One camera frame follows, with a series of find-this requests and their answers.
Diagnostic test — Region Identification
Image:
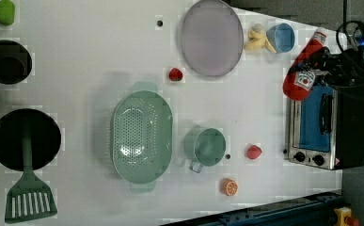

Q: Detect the green oval strainer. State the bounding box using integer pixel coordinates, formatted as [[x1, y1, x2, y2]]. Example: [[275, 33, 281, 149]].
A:
[[111, 82, 173, 193]]

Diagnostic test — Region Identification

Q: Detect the black cable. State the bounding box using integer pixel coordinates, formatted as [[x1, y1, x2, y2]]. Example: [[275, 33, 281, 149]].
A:
[[324, 0, 364, 106]]

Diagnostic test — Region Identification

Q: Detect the silver toaster oven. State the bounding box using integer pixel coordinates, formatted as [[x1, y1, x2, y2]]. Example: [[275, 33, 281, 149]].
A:
[[283, 82, 364, 170]]

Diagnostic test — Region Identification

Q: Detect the blue bowl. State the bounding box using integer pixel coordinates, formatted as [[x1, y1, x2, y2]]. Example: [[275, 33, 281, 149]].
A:
[[266, 23, 295, 54]]

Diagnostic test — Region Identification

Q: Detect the green plush fruit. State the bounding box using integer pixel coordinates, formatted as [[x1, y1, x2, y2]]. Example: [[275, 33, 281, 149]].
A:
[[0, 0, 15, 25]]

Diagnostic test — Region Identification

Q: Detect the large black cup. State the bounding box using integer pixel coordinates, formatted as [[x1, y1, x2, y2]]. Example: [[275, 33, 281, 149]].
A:
[[0, 108, 62, 172]]

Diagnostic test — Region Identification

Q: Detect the small red plush cherry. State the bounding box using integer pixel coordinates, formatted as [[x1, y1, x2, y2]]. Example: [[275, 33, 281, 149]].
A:
[[168, 68, 183, 81]]

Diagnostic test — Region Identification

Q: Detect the green mug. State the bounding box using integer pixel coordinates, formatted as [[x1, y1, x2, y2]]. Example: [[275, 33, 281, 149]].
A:
[[183, 127, 226, 173]]

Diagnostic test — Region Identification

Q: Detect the blue metal frame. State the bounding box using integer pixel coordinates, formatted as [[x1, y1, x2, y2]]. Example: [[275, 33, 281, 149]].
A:
[[161, 192, 345, 226]]

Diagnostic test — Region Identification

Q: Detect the round grey plate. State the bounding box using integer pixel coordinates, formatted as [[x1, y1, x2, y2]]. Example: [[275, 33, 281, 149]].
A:
[[181, 0, 244, 76]]

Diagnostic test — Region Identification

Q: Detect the red plush ketchup bottle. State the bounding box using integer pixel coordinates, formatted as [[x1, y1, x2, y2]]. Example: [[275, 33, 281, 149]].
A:
[[282, 28, 327, 101]]

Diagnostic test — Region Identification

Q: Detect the small black cup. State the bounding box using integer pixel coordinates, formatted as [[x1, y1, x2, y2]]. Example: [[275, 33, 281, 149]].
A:
[[0, 40, 33, 85]]

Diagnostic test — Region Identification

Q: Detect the yellow red emergency button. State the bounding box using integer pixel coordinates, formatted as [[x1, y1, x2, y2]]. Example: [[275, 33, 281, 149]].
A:
[[334, 207, 361, 226]]

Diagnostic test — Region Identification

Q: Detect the green slotted spatula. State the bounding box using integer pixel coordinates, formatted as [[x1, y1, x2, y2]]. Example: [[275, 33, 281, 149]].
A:
[[5, 120, 57, 224]]

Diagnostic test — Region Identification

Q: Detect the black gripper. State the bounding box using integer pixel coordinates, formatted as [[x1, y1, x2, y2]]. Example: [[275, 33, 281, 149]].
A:
[[303, 47, 364, 87]]

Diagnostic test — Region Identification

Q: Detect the plush orange slice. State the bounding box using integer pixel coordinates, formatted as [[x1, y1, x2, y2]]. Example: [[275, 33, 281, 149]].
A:
[[222, 179, 238, 196]]

